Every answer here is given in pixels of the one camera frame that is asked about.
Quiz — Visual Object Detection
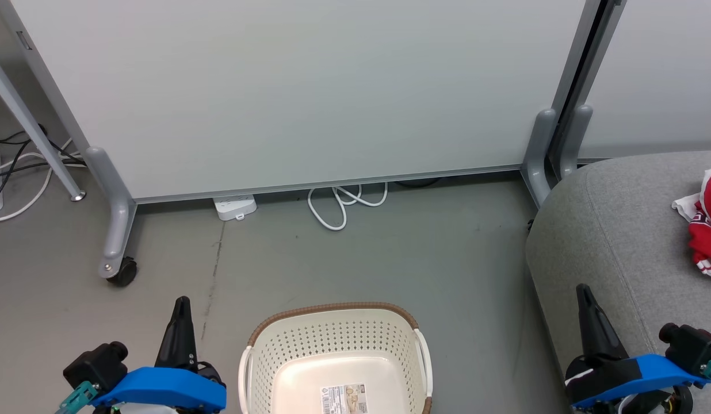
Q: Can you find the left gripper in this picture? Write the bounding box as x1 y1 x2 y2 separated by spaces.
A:
154 296 227 388

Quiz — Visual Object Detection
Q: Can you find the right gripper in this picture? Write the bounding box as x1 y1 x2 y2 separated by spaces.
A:
565 283 644 404

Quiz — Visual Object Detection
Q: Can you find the cream laundry basket brown rim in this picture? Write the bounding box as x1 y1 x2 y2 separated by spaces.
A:
238 302 434 414

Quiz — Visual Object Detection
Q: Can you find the black caster wheel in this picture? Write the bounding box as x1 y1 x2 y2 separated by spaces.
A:
107 257 139 288

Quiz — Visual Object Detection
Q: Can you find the grey fabric sofa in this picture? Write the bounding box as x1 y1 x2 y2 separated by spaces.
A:
525 151 711 414

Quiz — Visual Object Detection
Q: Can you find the white power strip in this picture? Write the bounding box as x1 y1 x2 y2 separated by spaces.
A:
213 194 258 222

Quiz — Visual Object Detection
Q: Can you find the printed paper label sticker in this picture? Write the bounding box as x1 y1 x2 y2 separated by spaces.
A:
320 384 369 414

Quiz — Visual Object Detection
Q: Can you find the grey metal table leg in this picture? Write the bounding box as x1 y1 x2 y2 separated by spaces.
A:
0 49 86 202

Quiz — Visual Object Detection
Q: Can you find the teal left camera connector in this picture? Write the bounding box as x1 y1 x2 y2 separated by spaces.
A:
56 381 99 414

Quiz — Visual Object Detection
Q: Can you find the coiled white cable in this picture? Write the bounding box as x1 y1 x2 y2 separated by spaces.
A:
307 182 389 232

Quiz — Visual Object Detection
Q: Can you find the long white cable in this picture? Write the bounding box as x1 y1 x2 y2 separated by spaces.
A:
0 138 75 224

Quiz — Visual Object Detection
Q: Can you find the black cable bundle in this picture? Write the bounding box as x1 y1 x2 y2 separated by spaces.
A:
0 124 87 211

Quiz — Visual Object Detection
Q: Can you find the white partition panel grey frame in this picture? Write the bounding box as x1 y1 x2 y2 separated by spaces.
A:
0 0 606 281
560 0 711 180

